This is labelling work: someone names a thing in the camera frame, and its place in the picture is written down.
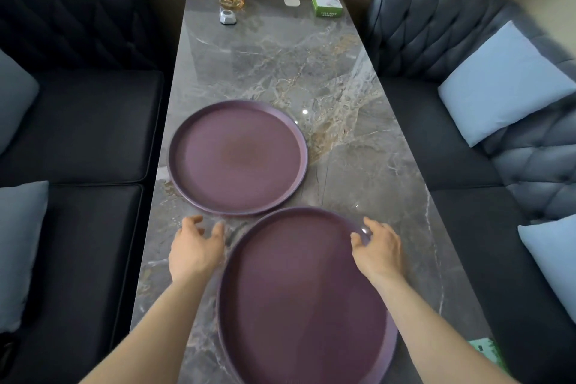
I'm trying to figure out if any person's right hand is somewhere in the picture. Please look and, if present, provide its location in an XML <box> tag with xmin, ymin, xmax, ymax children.
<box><xmin>350</xmin><ymin>216</ymin><xmax>404</xmax><ymax>286</ymax></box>

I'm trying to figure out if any person's left hand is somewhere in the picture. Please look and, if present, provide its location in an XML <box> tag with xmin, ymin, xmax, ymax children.
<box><xmin>168</xmin><ymin>216</ymin><xmax>226</xmax><ymax>284</ymax></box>

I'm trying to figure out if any purple round plate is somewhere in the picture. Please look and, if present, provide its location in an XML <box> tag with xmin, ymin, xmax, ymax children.
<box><xmin>168</xmin><ymin>99</ymin><xmax>309</xmax><ymax>217</ymax></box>
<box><xmin>216</xmin><ymin>206</ymin><xmax>400</xmax><ymax>384</ymax></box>

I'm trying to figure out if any person's right forearm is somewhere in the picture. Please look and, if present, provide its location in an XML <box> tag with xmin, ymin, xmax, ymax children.
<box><xmin>371</xmin><ymin>272</ymin><xmax>519</xmax><ymax>384</ymax></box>

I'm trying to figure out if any person's left forearm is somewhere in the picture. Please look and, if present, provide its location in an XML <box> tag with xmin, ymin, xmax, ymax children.
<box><xmin>80</xmin><ymin>277</ymin><xmax>213</xmax><ymax>384</ymax></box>

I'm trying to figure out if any dark tufted leather sofa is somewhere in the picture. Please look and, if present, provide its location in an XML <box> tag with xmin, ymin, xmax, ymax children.
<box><xmin>0</xmin><ymin>0</ymin><xmax>168</xmax><ymax>384</ymax></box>
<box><xmin>364</xmin><ymin>0</ymin><xmax>576</xmax><ymax>384</ymax></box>

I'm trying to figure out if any green printed card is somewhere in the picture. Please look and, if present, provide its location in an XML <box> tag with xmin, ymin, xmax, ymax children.
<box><xmin>467</xmin><ymin>337</ymin><xmax>510</xmax><ymax>374</ymax></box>

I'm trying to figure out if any light grey cushion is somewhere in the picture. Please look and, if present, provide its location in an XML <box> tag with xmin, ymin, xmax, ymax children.
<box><xmin>517</xmin><ymin>214</ymin><xmax>576</xmax><ymax>324</ymax></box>
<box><xmin>437</xmin><ymin>20</ymin><xmax>576</xmax><ymax>149</ymax></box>
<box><xmin>0</xmin><ymin>180</ymin><xmax>50</xmax><ymax>334</ymax></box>
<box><xmin>0</xmin><ymin>50</ymin><xmax>41</xmax><ymax>156</ymax></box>

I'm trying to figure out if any green and white tissue box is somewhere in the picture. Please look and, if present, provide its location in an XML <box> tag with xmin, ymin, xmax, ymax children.
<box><xmin>311</xmin><ymin>0</ymin><xmax>345</xmax><ymax>19</ymax></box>

